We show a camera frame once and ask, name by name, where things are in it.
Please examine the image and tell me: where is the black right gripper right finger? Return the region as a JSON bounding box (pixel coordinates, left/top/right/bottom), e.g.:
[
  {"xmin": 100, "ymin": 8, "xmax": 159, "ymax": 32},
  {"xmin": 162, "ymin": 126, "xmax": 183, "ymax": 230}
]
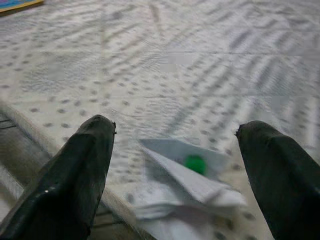
[{"xmin": 234, "ymin": 120, "xmax": 320, "ymax": 240}]

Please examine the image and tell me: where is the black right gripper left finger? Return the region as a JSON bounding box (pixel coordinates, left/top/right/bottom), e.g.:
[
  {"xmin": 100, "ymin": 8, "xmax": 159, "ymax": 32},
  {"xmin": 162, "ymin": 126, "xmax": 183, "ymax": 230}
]
[{"xmin": 0, "ymin": 114, "xmax": 117, "ymax": 240}]

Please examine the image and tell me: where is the white paper green spot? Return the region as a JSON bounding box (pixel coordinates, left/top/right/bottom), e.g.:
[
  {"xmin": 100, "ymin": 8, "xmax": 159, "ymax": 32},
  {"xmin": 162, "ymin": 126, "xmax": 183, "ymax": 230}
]
[{"xmin": 134, "ymin": 138, "xmax": 249, "ymax": 222}]

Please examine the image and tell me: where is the white quilted mattress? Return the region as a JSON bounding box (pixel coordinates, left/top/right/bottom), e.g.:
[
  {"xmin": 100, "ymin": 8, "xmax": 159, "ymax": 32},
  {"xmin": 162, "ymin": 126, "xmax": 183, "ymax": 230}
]
[{"xmin": 0, "ymin": 0, "xmax": 320, "ymax": 240}]

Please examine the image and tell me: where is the colourful children's book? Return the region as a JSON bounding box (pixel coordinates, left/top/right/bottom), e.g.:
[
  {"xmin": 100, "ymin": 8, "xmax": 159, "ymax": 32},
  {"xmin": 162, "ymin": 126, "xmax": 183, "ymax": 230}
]
[{"xmin": 0, "ymin": 0, "xmax": 45, "ymax": 16}]

